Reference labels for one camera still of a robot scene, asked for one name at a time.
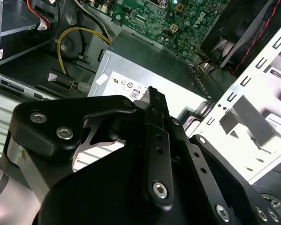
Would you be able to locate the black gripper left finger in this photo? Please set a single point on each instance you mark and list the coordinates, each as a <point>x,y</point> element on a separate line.
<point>49,117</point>

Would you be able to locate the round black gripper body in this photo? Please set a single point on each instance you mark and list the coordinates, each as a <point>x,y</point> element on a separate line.
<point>96,199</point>

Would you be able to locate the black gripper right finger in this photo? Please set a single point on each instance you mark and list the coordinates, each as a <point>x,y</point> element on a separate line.
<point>212,189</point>

